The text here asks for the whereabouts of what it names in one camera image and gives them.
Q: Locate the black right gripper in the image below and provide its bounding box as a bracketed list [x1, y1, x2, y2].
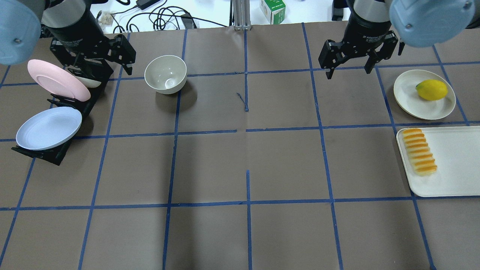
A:
[318, 30, 398, 79]

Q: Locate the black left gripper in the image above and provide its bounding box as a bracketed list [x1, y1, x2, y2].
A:
[50, 34, 137, 75]

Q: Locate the blue plate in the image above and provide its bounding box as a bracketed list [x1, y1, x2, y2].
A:
[16, 106, 83, 151]

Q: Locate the sliced toy bread loaf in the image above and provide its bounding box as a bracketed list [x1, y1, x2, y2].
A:
[400, 128, 438, 176]

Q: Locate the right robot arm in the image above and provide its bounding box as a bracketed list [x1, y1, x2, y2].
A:
[318, 0, 479, 79]

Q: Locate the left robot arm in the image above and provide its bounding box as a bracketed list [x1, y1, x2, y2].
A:
[0, 0, 137, 80]

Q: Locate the cream plate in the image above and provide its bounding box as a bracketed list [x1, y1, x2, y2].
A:
[394, 69, 456, 120]

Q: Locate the pink plate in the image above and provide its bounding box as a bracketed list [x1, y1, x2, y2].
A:
[27, 59, 91, 102]

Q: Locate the black dish rack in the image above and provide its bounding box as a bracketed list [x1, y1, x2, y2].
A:
[12, 59, 113, 165]

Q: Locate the cream bowl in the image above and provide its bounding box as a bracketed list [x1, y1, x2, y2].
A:
[144, 55, 187, 95]

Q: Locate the small white dish in rack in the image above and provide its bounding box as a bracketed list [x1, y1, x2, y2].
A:
[75, 76, 101, 88]

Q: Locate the black power adapter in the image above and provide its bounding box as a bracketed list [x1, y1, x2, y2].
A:
[136, 0, 161, 10]

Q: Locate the yellow lemon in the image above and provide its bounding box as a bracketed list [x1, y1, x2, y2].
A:
[415, 79, 449, 101]

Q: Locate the green white carton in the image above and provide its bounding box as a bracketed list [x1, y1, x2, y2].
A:
[259, 0, 286, 24]

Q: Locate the brown paper table mat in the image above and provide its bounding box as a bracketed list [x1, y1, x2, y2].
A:
[1, 22, 479, 270]

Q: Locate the white rectangular tray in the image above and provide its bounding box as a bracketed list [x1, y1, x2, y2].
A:
[396, 126, 480, 198]

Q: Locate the black cable bundle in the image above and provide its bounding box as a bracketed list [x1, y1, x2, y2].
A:
[109, 4, 229, 33]

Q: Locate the aluminium frame post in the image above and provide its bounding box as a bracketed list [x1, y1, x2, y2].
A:
[230, 0, 252, 31]

